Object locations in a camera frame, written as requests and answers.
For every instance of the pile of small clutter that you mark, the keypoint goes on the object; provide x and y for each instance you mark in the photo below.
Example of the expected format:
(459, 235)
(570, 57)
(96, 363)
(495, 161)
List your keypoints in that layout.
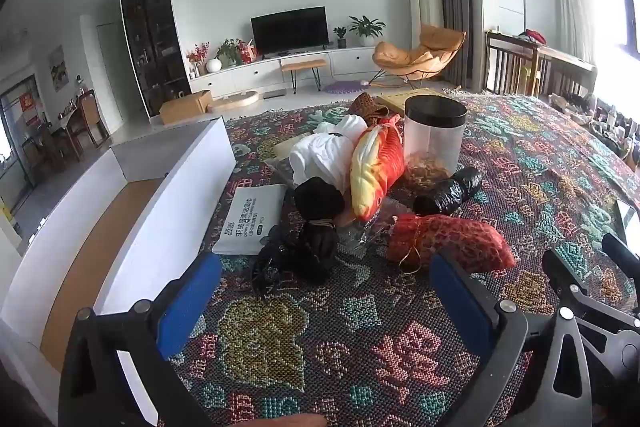
(605, 122)

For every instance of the black glass display cabinet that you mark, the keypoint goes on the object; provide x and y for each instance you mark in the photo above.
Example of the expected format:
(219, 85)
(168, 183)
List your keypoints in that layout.
(152, 37)

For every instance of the orange lounge chair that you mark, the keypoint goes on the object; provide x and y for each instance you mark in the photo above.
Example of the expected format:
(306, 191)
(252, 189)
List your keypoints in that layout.
(425, 49)

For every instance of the red cloth on desk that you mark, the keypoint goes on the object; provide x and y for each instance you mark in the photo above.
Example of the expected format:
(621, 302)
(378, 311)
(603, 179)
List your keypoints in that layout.
(534, 37)

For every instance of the black cloth ball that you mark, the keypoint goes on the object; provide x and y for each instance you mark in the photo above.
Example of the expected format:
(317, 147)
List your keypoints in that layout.
(317, 199)

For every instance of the red mesh pouch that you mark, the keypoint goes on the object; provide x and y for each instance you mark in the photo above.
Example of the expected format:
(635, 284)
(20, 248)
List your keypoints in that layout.
(450, 242)

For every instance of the black tied cloth bundle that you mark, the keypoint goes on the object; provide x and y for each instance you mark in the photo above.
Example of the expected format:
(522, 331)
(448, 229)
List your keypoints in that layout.
(305, 252)

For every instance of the black plastic bag roll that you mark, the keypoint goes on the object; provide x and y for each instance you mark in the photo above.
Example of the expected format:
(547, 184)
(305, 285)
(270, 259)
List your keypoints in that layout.
(447, 192)

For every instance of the brown woven mat roll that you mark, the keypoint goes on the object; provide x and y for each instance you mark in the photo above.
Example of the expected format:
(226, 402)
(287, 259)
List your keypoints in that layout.
(367, 107)

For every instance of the white interior door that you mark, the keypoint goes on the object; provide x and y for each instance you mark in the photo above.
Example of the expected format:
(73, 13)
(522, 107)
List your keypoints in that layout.
(111, 67)

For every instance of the framed wall painting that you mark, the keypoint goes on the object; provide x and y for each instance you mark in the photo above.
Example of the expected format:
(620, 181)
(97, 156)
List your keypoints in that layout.
(58, 68)

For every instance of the wooden bench with black legs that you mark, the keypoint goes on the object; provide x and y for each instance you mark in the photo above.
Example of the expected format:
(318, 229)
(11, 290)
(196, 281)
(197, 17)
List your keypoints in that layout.
(303, 65)

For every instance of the glass door with red sign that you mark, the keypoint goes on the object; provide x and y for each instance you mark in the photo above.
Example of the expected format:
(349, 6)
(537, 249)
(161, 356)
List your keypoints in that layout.
(22, 127)

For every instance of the black flat television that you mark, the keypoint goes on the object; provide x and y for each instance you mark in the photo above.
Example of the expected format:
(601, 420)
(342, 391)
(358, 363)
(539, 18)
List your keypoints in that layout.
(289, 29)

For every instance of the bushy green potted plant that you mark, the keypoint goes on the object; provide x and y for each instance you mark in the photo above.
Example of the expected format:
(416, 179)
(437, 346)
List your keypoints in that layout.
(230, 52)

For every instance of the small potted plant dark pot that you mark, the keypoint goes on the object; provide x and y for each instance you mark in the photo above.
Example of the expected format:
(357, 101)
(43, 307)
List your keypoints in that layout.
(341, 36)

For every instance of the cream towel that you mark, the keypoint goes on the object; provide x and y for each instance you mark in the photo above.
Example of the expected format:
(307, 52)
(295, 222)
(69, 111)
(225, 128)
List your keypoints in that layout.
(320, 157)

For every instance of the purple floor mat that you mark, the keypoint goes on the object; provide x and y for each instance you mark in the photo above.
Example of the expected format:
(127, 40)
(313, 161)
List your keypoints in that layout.
(342, 86)

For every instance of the wooden dining chair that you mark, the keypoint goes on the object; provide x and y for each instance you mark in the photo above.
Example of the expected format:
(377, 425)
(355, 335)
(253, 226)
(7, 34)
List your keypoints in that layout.
(90, 117)

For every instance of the round wooden floor tray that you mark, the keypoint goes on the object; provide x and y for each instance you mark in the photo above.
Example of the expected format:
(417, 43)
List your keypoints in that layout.
(235, 102)

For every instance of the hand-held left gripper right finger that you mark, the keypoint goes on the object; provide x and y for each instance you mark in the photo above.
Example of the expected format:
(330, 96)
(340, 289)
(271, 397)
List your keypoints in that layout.
(460, 302)

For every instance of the white storage box wall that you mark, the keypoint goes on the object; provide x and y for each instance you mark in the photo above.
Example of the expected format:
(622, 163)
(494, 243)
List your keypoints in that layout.
(190, 187)

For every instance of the white television cabinet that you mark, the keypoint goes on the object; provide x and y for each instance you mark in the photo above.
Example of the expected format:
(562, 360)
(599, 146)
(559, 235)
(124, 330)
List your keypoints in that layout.
(240, 77)

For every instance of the white wet wipes pack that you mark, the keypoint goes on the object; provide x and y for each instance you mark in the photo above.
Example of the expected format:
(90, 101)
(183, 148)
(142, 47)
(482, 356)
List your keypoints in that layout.
(247, 222)

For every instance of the flat cardboard box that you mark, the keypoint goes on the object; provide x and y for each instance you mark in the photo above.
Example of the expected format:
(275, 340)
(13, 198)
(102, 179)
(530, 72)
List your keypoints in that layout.
(395, 99)

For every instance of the orange fish plush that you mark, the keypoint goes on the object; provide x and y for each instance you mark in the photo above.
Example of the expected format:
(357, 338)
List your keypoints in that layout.
(375, 167)

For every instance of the clear jar with black lid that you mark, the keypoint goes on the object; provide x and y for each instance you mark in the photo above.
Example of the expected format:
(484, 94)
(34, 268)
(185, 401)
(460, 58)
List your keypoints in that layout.
(432, 142)

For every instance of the colourful patterned woven blanket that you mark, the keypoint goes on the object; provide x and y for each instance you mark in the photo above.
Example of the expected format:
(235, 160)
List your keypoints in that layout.
(310, 337)

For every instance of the white round vase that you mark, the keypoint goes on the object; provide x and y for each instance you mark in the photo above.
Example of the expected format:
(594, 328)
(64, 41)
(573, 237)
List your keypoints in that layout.
(214, 65)

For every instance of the brown cardboard carton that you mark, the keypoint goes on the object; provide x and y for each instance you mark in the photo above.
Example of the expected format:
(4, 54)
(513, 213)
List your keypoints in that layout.
(185, 107)

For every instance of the smartphone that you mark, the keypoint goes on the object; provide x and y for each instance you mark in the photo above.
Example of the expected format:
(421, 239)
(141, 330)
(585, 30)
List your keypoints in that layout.
(629, 219)

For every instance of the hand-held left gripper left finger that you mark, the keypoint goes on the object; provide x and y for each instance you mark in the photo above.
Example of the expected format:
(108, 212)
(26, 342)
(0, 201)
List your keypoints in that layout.
(187, 302)

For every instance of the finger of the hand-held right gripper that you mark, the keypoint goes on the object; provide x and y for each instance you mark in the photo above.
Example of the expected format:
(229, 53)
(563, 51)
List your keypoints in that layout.
(622, 249)
(565, 274)

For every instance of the red gift box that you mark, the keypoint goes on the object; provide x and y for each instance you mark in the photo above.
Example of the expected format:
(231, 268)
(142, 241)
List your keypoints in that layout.
(247, 53)

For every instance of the person's left hand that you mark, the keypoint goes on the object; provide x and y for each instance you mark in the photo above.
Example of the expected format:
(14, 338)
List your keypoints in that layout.
(300, 422)

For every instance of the large potted plant white pot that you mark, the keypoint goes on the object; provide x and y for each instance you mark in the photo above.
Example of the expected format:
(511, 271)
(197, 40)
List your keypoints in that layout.
(367, 29)

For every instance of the red flower arrangement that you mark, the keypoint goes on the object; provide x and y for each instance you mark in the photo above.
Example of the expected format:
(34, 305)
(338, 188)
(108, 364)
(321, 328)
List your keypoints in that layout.
(196, 56)

